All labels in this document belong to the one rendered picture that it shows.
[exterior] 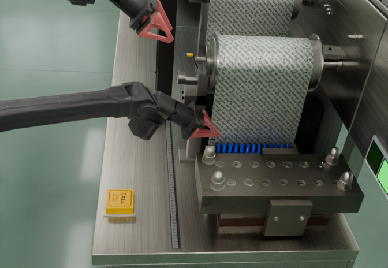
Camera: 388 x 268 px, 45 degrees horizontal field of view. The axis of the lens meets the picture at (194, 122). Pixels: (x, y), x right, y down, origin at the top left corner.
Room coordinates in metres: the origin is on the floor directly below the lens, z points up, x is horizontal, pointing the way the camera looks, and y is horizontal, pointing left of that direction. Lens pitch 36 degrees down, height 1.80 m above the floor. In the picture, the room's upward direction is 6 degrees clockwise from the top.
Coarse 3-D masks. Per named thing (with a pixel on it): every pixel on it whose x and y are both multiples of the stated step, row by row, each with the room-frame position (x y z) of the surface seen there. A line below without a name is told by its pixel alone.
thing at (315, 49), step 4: (212, 40) 1.06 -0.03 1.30; (312, 40) 1.10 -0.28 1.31; (312, 44) 1.07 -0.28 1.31; (316, 44) 1.08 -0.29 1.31; (312, 48) 1.06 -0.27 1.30; (316, 48) 1.06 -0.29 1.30; (316, 52) 1.05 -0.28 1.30; (316, 56) 1.04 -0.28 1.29; (316, 60) 1.04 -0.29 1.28; (316, 64) 1.03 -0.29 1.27; (316, 68) 1.03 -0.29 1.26; (212, 72) 1.01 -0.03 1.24; (312, 72) 1.02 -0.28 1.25; (316, 72) 1.03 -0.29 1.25; (212, 76) 1.00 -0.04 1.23; (312, 76) 1.03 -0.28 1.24; (212, 80) 1.00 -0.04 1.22; (312, 80) 1.03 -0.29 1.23
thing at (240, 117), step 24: (216, 96) 0.99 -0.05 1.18; (240, 96) 1.00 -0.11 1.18; (264, 96) 1.00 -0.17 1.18; (288, 96) 1.01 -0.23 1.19; (216, 120) 0.99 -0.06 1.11; (240, 120) 1.00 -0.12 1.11; (264, 120) 1.01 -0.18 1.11; (288, 120) 1.01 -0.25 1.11; (216, 144) 0.99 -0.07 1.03; (240, 144) 1.00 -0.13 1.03
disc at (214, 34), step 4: (212, 32) 1.09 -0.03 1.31; (216, 32) 1.05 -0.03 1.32; (212, 36) 1.08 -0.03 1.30; (216, 36) 1.03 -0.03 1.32; (216, 40) 1.02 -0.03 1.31; (212, 44) 1.07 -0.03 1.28; (216, 44) 1.02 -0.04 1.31; (216, 48) 1.01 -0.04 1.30; (216, 52) 1.01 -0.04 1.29; (216, 56) 1.00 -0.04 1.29; (216, 60) 0.99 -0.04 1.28; (216, 64) 0.99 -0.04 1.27; (216, 68) 0.98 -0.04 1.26; (216, 72) 0.98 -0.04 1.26; (216, 76) 0.98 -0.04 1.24; (216, 80) 0.98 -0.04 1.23; (212, 84) 1.00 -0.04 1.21; (212, 88) 1.00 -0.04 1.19
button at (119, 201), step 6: (108, 192) 0.87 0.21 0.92; (114, 192) 0.88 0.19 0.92; (120, 192) 0.88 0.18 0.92; (126, 192) 0.88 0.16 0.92; (132, 192) 0.88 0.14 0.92; (108, 198) 0.85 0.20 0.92; (114, 198) 0.86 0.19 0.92; (120, 198) 0.86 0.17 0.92; (126, 198) 0.86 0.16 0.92; (132, 198) 0.86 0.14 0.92; (108, 204) 0.83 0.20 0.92; (114, 204) 0.83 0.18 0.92; (120, 204) 0.84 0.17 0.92; (126, 204) 0.84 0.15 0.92; (132, 204) 0.84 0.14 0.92; (108, 210) 0.82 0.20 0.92; (114, 210) 0.82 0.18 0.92; (120, 210) 0.82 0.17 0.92; (126, 210) 0.83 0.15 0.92; (132, 210) 0.83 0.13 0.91
